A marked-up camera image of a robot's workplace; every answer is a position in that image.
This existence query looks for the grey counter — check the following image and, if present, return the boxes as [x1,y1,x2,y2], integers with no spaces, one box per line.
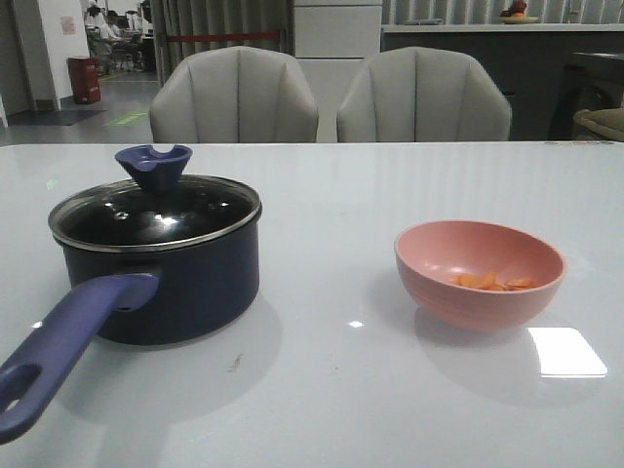
[381,23,623,140]

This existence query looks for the beige chair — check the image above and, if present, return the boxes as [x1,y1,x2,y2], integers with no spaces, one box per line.
[336,47,513,143]
[149,46,319,143]

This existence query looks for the right beige chair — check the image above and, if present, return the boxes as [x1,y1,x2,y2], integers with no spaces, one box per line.
[336,47,513,143]

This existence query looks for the fruit plate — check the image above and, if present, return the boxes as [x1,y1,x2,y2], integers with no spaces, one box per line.
[498,0,540,24]

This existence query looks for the left beige chair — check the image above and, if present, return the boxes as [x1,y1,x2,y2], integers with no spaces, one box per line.
[149,46,319,143]

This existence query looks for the dark side table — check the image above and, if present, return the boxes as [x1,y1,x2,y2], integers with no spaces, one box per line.
[548,52,623,140]

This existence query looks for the olive cushion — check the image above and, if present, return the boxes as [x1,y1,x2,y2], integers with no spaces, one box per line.
[572,107,624,142]

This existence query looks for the red bin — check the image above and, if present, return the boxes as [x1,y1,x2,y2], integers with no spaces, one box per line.
[67,57,101,104]

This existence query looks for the glass lid purple knob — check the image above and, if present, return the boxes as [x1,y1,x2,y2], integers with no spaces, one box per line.
[48,144,261,253]

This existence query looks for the seated person in white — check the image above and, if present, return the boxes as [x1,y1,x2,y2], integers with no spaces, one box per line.
[100,11,141,70]

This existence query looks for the orange ham slices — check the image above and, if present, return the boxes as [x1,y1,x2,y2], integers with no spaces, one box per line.
[449,272,536,292]

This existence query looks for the white cabinet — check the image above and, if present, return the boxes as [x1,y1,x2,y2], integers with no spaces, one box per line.
[293,1,383,142]

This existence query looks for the pink bowl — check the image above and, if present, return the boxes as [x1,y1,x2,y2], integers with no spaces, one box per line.
[395,219,566,332]

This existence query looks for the dark blue saucepan purple handle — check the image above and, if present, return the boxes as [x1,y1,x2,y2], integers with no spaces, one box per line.
[1,205,262,443]

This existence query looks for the red barrier tape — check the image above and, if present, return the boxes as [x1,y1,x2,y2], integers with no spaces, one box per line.
[166,30,282,43]

